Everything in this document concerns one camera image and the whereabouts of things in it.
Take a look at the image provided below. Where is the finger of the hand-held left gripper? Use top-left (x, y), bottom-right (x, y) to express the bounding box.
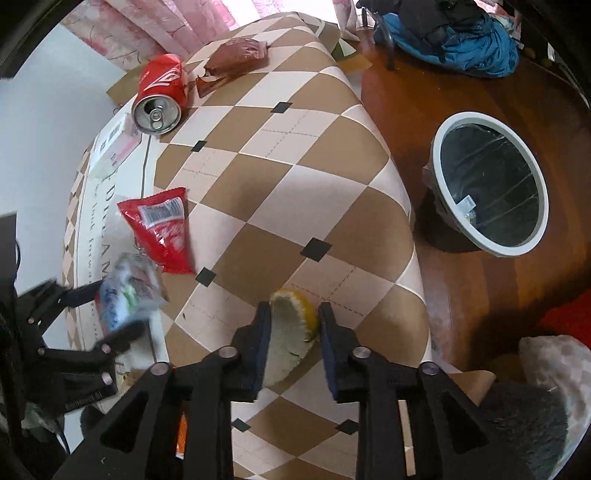
top-left (16, 279), bottom-right (102, 334)
top-left (37, 320), bottom-right (149, 386)

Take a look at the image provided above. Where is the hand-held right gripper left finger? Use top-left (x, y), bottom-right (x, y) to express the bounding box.
top-left (53, 302), bottom-right (272, 480)

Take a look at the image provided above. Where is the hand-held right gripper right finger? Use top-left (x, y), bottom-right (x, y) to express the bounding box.
top-left (318, 302), bottom-right (536, 480)

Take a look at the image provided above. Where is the white plastic wrapper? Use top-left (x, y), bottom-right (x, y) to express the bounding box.
top-left (95, 253), bottom-right (169, 335)

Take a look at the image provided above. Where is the red snack packet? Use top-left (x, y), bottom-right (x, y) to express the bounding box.
top-left (117, 186), bottom-right (195, 275)

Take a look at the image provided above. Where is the grey bin with black liner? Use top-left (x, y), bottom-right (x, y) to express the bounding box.
top-left (422, 111), bottom-right (550, 258)

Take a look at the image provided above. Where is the red soda can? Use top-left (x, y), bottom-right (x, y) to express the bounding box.
top-left (130, 53), bottom-right (189, 136)

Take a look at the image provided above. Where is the small torn brown wrapper piece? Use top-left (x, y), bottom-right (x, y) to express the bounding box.
top-left (196, 74), bottom-right (227, 97)

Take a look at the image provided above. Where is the brown snack wrapper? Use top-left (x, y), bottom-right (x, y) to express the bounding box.
top-left (204, 38), bottom-right (270, 77)

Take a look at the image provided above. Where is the orange object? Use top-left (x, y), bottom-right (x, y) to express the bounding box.
top-left (175, 411), bottom-right (188, 459)

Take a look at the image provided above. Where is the white box with pink label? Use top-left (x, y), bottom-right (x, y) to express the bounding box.
top-left (95, 113), bottom-right (141, 167)

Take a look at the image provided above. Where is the checkered tablecloth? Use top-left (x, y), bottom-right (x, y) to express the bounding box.
top-left (62, 11), bottom-right (435, 480)

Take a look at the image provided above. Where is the checkered pillow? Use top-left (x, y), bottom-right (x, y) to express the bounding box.
top-left (517, 335), bottom-right (591, 462)

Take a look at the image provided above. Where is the red blanket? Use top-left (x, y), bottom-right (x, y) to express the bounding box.
top-left (538, 288), bottom-right (591, 337)

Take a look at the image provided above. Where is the pink floral curtain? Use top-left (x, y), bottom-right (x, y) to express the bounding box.
top-left (62, 0), bottom-right (361, 61)

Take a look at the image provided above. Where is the blue jacket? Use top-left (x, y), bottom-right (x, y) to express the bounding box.
top-left (383, 11), bottom-right (520, 78)

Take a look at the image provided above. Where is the black clothes pile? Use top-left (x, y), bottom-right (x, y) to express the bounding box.
top-left (397, 0), bottom-right (490, 38)

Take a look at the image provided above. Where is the black metal frame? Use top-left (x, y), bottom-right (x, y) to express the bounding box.
top-left (360, 9), bottom-right (399, 71)

